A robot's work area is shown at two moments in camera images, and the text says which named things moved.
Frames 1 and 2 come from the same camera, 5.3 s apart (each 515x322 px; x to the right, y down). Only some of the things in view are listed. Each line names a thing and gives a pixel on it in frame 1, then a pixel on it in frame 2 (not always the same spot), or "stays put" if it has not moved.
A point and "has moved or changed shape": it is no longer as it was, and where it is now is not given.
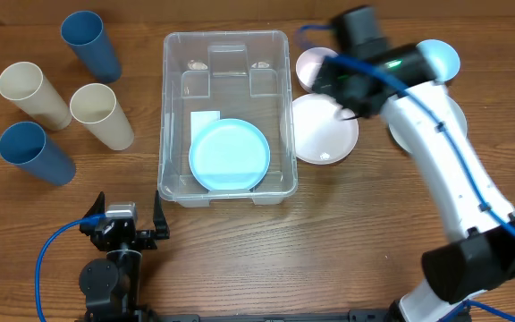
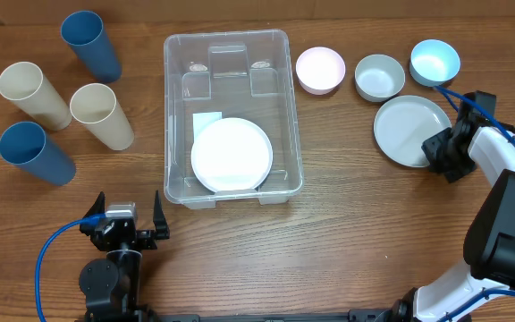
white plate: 323,131 -> 231,154
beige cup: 24,83 stays put
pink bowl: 308,63 stays put
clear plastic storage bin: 245,75 stays put
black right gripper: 358,105 -> 431,148
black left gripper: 160,224 stays put
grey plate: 459,113 has moved or changed shape
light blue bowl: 442,57 stays put
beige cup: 95,105 stays put
